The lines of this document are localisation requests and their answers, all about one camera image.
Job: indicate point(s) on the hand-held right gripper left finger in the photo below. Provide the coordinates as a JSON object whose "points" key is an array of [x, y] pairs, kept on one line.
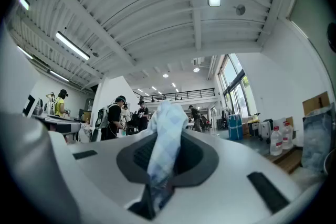
{"points": [[136, 162]]}

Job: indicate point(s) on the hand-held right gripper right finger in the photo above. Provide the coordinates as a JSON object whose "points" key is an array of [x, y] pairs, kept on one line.
{"points": [[195, 158]]}

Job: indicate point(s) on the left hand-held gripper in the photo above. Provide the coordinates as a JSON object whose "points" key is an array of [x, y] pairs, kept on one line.
{"points": [[29, 154]]}

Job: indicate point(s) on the blue plaid clothes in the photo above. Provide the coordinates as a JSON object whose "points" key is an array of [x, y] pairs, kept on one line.
{"points": [[166, 139]]}

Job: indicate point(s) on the white grey workbench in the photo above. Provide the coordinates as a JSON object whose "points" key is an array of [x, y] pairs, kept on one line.
{"points": [[59, 123]]}

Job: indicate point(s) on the silver kettle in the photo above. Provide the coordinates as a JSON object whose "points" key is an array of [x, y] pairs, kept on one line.
{"points": [[38, 107]]}

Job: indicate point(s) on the blue wrapped package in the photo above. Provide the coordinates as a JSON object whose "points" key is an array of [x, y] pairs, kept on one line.
{"points": [[235, 127]]}

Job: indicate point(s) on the white kettle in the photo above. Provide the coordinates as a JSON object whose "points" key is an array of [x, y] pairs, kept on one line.
{"points": [[49, 108]]}

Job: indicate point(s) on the black balcony railing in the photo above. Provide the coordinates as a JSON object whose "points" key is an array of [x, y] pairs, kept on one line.
{"points": [[178, 95]]}

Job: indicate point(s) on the black yellow box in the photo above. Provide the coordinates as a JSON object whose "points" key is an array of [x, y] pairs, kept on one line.
{"points": [[253, 123]]}

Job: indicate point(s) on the silver hard suitcase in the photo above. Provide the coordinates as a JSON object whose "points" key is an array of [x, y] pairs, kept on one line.
{"points": [[265, 128]]}

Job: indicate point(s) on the tall glass window front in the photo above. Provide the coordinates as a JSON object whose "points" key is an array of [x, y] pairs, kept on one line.
{"points": [[233, 86]]}

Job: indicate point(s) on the clear water bottle red label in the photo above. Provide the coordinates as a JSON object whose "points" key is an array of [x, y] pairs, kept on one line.
{"points": [[287, 136], [276, 143]]}

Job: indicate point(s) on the round ceiling downlight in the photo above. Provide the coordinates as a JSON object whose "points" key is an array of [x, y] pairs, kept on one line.
{"points": [[165, 75], [196, 70]]}

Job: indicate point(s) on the wooden step platform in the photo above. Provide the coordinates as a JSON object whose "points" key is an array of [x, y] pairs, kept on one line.
{"points": [[287, 160]]}

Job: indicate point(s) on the ceiling air conditioner unit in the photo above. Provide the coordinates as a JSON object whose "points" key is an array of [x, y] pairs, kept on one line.
{"points": [[198, 61]]}

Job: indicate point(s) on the round ceiling smoke detector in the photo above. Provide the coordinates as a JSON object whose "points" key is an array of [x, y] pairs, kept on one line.
{"points": [[95, 54], [240, 9]]}

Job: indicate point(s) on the plastic wrapped picture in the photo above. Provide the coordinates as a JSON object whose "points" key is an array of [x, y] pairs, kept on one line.
{"points": [[316, 139]]}

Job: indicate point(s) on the cardboard box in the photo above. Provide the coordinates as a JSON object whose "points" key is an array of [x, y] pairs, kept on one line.
{"points": [[315, 103]]}

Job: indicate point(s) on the black wall speaker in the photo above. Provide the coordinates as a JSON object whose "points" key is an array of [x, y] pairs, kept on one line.
{"points": [[332, 38]]}

